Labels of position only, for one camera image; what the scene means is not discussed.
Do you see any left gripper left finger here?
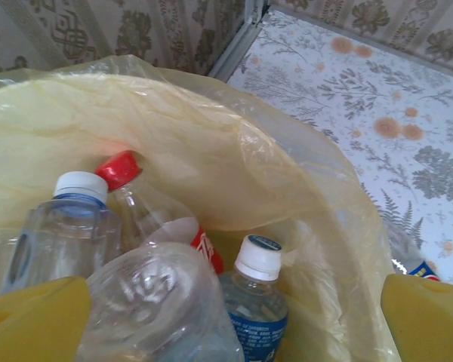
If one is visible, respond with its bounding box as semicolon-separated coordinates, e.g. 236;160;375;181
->
0;275;92;362

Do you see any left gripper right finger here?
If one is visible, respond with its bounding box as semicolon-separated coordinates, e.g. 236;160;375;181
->
384;273;453;362

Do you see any clear water bottle white cap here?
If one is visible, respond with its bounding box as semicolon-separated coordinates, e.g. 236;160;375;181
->
0;171;122;299

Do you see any clear plastic bottle green cap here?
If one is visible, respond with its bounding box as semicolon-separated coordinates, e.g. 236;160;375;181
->
75;241;246;362

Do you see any clear bottle red cola label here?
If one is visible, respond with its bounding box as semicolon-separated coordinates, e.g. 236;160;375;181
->
94;149;224;275

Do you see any yellow round bin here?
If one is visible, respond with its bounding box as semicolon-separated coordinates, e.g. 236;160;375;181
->
0;54;401;362

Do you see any clear bottle blue Pepsi label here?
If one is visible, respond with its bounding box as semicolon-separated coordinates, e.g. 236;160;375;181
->
390;256;445;283

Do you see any blue label bottle white cap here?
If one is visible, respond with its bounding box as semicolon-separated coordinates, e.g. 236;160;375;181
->
217;234;289;362

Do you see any aluminium left frame post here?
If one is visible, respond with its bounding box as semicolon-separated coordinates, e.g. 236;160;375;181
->
207;0;275;82

